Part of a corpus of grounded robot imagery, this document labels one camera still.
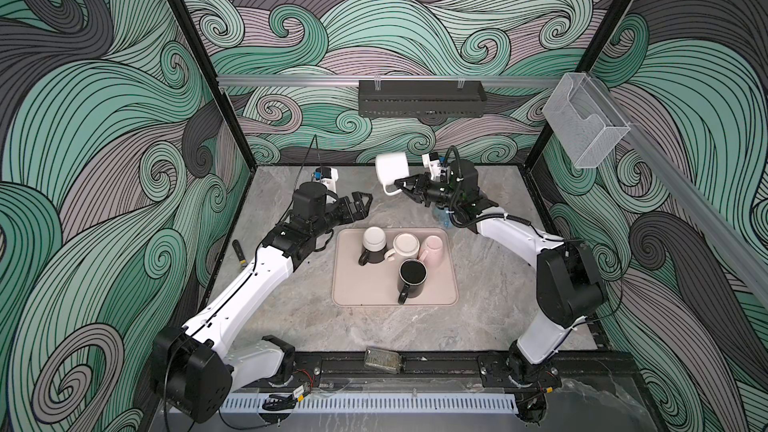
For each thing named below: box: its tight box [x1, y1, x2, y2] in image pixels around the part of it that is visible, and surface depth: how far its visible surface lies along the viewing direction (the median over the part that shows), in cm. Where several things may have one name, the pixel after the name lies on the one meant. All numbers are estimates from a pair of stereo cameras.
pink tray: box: [332, 228, 459, 307], surface depth 91 cm
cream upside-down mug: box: [384, 233, 420, 262], surface depth 90 cm
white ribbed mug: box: [375, 152, 410, 196], surface depth 82 cm
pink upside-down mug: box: [418, 235, 443, 266], surface depth 88 cm
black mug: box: [398, 258, 428, 305], surface depth 83 cm
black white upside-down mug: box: [358, 226, 387, 266], surface depth 90 cm
